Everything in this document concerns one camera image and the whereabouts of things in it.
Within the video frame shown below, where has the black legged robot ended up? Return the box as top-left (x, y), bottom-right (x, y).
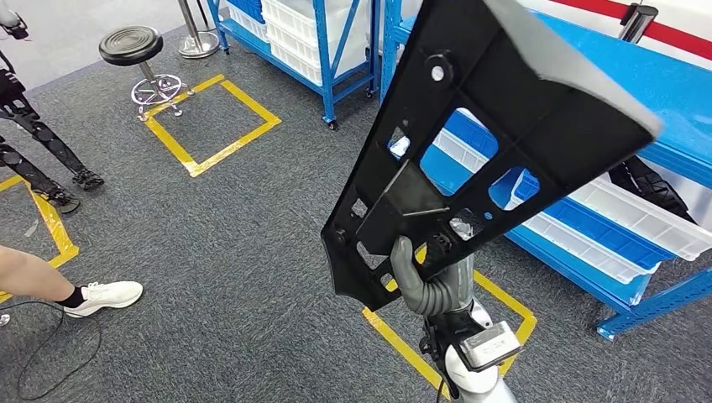
top-left (0, 0), bottom-right (106, 215)

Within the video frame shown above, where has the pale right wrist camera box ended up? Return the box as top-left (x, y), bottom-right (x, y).
top-left (458, 321), bottom-right (523, 373)

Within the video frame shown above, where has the white car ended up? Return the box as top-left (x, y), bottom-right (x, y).
top-left (520, 0), bottom-right (712, 73)

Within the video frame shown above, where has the red barrier belt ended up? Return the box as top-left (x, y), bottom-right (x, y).
top-left (547, 0), bottom-right (712, 62)

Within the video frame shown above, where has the black round stool chrome base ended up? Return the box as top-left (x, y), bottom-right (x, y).
top-left (98, 24), bottom-right (195, 123)

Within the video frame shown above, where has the black floor cable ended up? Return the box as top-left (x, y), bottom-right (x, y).
top-left (0, 300), bottom-right (104, 401)

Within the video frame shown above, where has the chrome stanchion post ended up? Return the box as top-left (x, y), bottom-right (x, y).
top-left (176, 0), bottom-right (222, 60)

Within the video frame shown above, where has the blue plastic bin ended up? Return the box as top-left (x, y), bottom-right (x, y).
top-left (442, 109), bottom-right (500, 160)
top-left (227, 0), bottom-right (266, 24)
top-left (542, 197), bottom-right (677, 272)

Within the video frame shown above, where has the yellow floor tape square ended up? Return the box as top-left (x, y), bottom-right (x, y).
top-left (361, 244), bottom-right (539, 401)
top-left (143, 73), bottom-right (283, 179)
top-left (0, 175), bottom-right (80, 306)

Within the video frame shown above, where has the long black plastic part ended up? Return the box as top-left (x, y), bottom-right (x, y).
top-left (321, 0), bottom-right (664, 312)

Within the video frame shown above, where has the blue steel shelf rack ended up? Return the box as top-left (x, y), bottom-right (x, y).
top-left (380, 0), bottom-right (712, 342)
top-left (206, 0), bottom-right (382, 132)

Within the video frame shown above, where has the black ribbed part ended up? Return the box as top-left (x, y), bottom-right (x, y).
top-left (609, 155), bottom-right (698, 225)

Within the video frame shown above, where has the person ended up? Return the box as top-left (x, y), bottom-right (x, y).
top-left (0, 244), bottom-right (144, 319)

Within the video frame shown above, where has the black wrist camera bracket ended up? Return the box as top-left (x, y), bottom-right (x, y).
top-left (420, 311), bottom-right (479, 390)

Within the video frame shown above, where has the black stanchion post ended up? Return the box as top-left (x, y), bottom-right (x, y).
top-left (618, 3), bottom-right (660, 44)

